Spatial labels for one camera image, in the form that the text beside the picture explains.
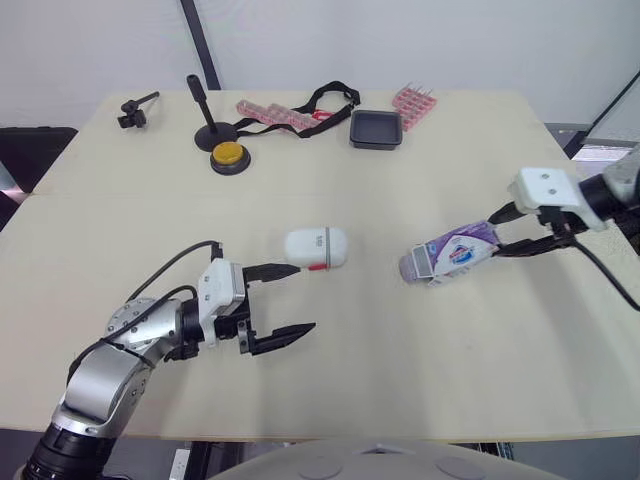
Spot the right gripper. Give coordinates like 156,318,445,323
487,200,575,259

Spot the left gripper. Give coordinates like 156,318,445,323
214,262,317,357

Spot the purple soap pack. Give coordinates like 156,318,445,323
398,219,503,290

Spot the white soap case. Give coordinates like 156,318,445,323
283,226,350,273

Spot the pink block pack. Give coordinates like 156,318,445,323
390,81,439,132

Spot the yellow push button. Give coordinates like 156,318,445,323
209,141,253,177

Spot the black plastic tray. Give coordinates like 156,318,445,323
348,109,405,151

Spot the pink block strip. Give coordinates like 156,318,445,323
234,98,333,131

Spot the robot body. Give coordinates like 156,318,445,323
208,437,581,480

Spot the black microphone stand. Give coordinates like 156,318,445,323
186,73,243,151

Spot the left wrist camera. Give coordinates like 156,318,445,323
196,258,247,348

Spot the black cable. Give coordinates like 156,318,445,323
569,236,640,315
69,240,224,371

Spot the black strap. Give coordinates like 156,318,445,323
235,80,362,139

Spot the small black clamp mount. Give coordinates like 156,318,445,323
116,89,161,130

